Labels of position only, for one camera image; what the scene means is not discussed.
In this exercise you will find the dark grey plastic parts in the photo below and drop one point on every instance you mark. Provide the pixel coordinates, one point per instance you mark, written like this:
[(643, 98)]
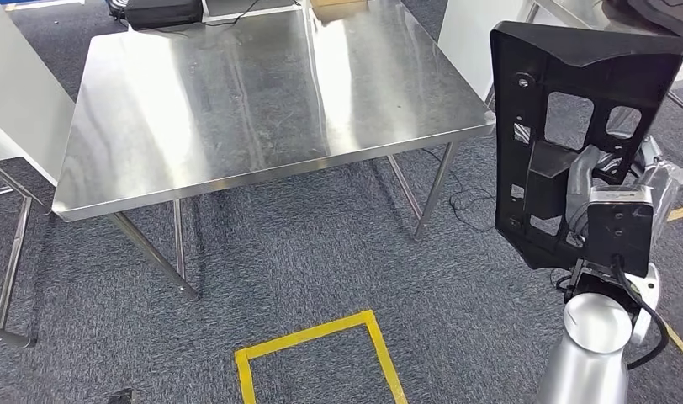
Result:
[(653, 14)]

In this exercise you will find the black box device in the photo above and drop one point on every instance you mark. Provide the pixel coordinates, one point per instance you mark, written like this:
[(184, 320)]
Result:
[(163, 12)]

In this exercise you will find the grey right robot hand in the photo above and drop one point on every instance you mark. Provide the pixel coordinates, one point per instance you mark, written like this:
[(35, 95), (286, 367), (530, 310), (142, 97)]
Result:
[(578, 195)]

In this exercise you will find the yellow floor tape square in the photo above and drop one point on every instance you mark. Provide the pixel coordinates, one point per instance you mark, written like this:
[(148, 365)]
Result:
[(313, 334), (681, 213)]

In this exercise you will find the black plastic bracket panel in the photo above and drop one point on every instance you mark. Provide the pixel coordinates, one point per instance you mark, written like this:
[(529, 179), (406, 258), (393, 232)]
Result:
[(520, 167)]

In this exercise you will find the stainless steel workbench table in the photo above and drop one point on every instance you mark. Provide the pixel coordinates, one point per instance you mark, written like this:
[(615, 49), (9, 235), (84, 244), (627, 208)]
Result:
[(263, 95)]

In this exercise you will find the cardboard box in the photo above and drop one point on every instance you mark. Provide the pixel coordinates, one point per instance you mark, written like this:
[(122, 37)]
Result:
[(338, 3)]

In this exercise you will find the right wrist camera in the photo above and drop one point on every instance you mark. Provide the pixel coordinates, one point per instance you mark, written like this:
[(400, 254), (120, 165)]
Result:
[(620, 234)]

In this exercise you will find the white partition panel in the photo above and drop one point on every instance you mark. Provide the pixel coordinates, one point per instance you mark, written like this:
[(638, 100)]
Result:
[(18, 95), (469, 39)]

